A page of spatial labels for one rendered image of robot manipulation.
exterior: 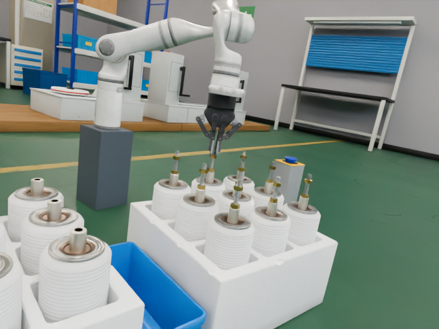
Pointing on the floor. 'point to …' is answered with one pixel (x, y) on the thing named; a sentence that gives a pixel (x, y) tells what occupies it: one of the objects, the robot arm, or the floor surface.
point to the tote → (42, 79)
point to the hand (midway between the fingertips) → (214, 146)
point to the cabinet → (27, 58)
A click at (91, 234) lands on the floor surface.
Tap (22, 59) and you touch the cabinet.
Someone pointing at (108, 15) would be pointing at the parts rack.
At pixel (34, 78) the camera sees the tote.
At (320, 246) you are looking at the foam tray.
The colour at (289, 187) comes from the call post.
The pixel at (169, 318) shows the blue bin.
